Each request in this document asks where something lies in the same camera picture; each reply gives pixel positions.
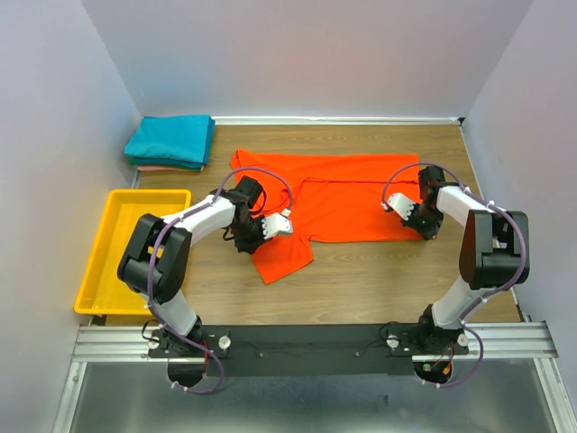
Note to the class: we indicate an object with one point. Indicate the pink folded t shirt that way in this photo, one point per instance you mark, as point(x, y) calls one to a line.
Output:
point(144, 168)

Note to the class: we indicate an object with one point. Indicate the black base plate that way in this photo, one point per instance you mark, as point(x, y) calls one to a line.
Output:
point(224, 352)

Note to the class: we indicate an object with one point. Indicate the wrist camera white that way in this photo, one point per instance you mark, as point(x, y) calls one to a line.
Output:
point(276, 224)
point(400, 204)

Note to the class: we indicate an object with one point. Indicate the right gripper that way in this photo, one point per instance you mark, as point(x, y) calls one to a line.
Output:
point(428, 233)

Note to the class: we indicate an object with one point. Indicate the teal folded t shirt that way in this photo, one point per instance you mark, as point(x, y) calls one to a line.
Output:
point(182, 137)

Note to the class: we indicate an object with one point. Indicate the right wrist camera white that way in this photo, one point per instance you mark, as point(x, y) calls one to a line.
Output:
point(400, 204)

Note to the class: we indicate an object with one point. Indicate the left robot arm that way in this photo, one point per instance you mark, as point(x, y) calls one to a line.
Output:
point(155, 260)

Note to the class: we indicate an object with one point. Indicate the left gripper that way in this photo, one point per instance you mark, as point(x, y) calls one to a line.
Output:
point(250, 247)

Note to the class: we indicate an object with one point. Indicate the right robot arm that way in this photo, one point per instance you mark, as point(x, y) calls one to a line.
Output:
point(494, 254)

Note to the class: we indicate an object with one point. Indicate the aluminium frame rail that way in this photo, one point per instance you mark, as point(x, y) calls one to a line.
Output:
point(501, 341)

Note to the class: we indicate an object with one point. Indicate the yellow plastic bin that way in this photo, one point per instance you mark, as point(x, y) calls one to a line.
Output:
point(100, 292)

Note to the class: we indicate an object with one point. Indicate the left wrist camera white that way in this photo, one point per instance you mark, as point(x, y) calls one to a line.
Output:
point(276, 224)

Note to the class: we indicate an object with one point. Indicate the white table edge strip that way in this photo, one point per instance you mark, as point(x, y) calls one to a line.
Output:
point(356, 120)

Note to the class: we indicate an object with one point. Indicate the orange t shirt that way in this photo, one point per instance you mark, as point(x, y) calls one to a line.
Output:
point(333, 199)

